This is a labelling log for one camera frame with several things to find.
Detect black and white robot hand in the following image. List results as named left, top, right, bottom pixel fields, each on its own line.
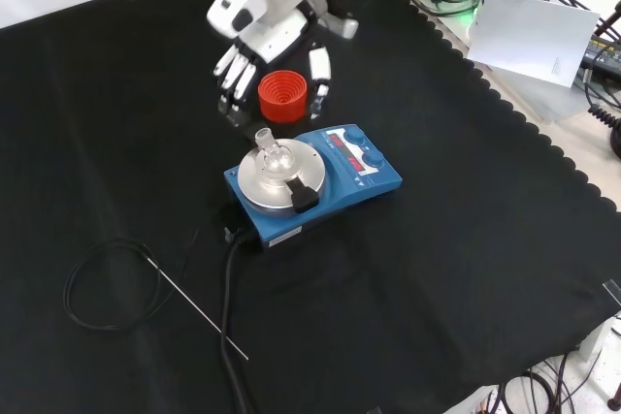
left=207, top=0, right=361, bottom=129

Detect heater with blue base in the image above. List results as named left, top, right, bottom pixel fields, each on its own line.
left=223, top=123, right=404, bottom=253

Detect clear round-bottom glass flask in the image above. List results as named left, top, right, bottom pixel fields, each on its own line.
left=253, top=128, right=296, bottom=178

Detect white paper sheet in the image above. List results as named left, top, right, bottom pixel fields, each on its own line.
left=466, top=0, right=602, bottom=90

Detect black bench cloth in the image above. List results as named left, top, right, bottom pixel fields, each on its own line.
left=0, top=0, right=621, bottom=414

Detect black power adapter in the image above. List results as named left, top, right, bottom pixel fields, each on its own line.
left=579, top=34, right=621, bottom=77

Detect grey tape piece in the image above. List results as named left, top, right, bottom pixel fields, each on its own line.
left=602, top=278, right=621, bottom=307

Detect red ribbed flask ring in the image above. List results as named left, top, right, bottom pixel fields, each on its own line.
left=257, top=70, right=310, bottom=124

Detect silver heating block black handles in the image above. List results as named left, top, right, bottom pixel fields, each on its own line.
left=237, top=136, right=327, bottom=215

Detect thick black power cable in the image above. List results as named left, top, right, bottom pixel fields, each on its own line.
left=220, top=232, right=263, bottom=414

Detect thin black cable metal probe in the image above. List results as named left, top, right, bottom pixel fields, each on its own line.
left=63, top=238, right=249, bottom=361

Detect black coiled cable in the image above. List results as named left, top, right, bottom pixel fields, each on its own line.
left=587, top=104, right=621, bottom=130

